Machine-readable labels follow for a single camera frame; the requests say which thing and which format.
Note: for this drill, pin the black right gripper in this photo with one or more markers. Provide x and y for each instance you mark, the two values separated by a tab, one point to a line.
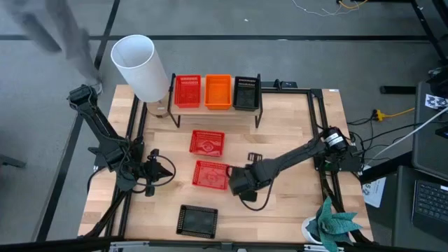
243	180

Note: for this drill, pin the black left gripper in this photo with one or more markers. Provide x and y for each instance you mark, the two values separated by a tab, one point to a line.
152	171

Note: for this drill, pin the red plastic basket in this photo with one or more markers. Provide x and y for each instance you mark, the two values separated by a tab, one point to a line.
210	175
207	143
188	92

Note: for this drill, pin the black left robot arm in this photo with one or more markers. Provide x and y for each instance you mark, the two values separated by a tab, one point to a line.
101	129

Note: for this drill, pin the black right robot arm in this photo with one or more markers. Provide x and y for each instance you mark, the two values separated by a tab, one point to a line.
297	154

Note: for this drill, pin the wooden shelf with black legs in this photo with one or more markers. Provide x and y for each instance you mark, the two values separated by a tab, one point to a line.
210	112

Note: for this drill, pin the white plant pot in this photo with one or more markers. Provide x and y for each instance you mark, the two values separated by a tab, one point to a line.
306	232

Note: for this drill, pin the teal artificial succulent plant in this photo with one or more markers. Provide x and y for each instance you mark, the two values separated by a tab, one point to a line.
330	224

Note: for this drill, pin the white cylindrical table lamp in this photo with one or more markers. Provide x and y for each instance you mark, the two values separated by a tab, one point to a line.
140	66

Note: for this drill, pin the white paper sheet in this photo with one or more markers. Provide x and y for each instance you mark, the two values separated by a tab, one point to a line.
374	196

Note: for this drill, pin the black floor foot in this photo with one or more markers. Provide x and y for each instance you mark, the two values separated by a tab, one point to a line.
12	162

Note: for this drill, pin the person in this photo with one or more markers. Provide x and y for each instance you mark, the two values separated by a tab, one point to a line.
73	42

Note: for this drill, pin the black side desk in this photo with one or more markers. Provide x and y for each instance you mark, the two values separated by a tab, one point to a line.
402	210

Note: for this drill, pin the black floor bar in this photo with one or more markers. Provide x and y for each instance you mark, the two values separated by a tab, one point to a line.
397	89

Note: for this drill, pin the dark grey cabinet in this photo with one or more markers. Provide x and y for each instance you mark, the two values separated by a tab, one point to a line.
427	147

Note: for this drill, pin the black laptop keyboard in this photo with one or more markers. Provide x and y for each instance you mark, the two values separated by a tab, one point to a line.
432	203

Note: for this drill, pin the white printed tag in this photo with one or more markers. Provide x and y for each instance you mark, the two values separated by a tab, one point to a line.
435	101

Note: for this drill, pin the black metal stand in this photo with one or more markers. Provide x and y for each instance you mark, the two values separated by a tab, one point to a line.
425	26

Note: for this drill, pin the black table-level camera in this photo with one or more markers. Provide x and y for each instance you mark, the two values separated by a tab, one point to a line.
226	246

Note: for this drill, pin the black metal rail frame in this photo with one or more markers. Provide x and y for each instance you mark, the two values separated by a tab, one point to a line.
287	90

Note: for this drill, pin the black clamp mount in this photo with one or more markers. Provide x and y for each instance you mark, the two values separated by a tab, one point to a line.
283	84

